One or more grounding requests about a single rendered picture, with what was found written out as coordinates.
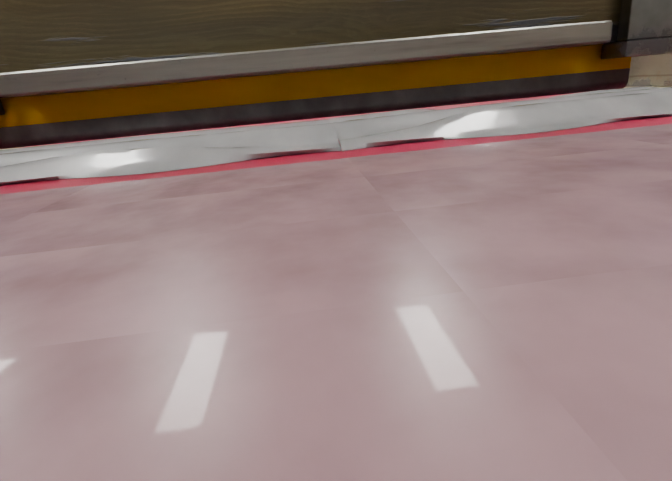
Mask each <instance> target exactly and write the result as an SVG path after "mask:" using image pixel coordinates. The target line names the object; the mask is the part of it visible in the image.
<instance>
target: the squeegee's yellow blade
mask: <svg viewBox="0 0 672 481"><path fill-rule="evenodd" d="M602 45H603V44H599V45H588V46H581V47H572V48H561V49H550V50H539V51H528V52H517V53H506V54H495V55H484V56H473V57H461V58H450V59H439V60H428V61H417V62H406V63H395V64H384V65H373V66H362V67H351V68H340V69H329V70H318V71H306V72H295V73H284V74H273V75H262V76H251V77H240V78H229V79H218V80H207V81H196V82H185V83H174V84H163V85H151V86H140V87H129V88H118V89H107V90H96V91H85V92H74V93H63V94H52V95H41V96H26V97H12V98H1V101H2V104H3V107H4V111H5V114H4V115H0V128H1V127H12V126H22V125H33V124H43V123H54V122H65V121H75V120H86V119H96V118H107V117H118V116H128V115H139V114H149V113H160V112H170V111H181V110H192V109H202V108H213V107H223V106H234V105H245V104H255V103H266V102H276V101H287V100H297V99H308V98H319V97H329V96H340V95H350V94H361V93H372V92H382V91H393V90H403V89H414V88H425V87H435V86H446V85H456V84H467V83H477V82H488V81H499V80H509V79H520V78H530V77H541V76H552V75H562V74H573V73H583V72H594V71H604V70H615V69H626V68H630V63H631V57H624V58H613V59H601V48H602Z"/></svg>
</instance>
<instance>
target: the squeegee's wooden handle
mask: <svg viewBox="0 0 672 481"><path fill-rule="evenodd" d="M621 1H622V0H0V73H4V72H16V71H27V70H39V69H50V68H62V67H74V66H85V65H97V64H108V63H120V62H131V61H143V60H154V59H166V58H178V57H189V56H201V55H212V54H224V53H235V52H247V51H259V50H270V49H282V48H293V47H305V46H316V45H328V44H339V43H351V42H363V41H374V40H386V39H397V38H409V37H420V36H432V35H444V34H455V33H467V32H478V31H490V30H501V29H513V28H524V27H536V26H548V25H559V24H571V23H582V22H594V21H605V20H612V22H613V25H612V35H611V40H610V42H608V43H613V42H619V41H617V36H618V27H619V18H620V10H621Z"/></svg>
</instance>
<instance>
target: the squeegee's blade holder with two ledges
mask: <svg viewBox="0 0 672 481"><path fill-rule="evenodd" d="M612 25H613V22H612V20H605V21H594V22H582V23H571V24H559V25H548V26H536V27H524V28H513V29H501V30H490V31H478V32H467V33H455V34H444V35H432V36H420V37H409V38H397V39H386V40H374V41H363V42H351V43H339V44H328V45H316V46H305V47H293V48H282V49H270V50H259V51H247V52H235V53H224V54H212V55H201V56H189V57H178V58H166V59H154V60H143V61H131V62H120V63H108V64H97V65H85V66H74V67H62V68H50V69H39V70H27V71H16V72H4V73H0V97H26V96H41V95H52V94H63V93H74V92H85V91H96V90H107V89H118V88H129V87H140V86H151V85H163V84H174V83H185V82H196V81H207V80H218V79H229V78H240V77H251V76H262V75H273V74H284V73H295V72H306V71H318V70H329V69H340V68H351V67H362V66H373V65H384V64H395V63H406V62H417V61H428V60H439V59H450V58H461V57H473V56H484V55H495V54H506V53H517V52H528V51H539V50H550V49H561V48H572V47H581V46H588V45H595V44H601V43H608V42H610V40H611V35H612Z"/></svg>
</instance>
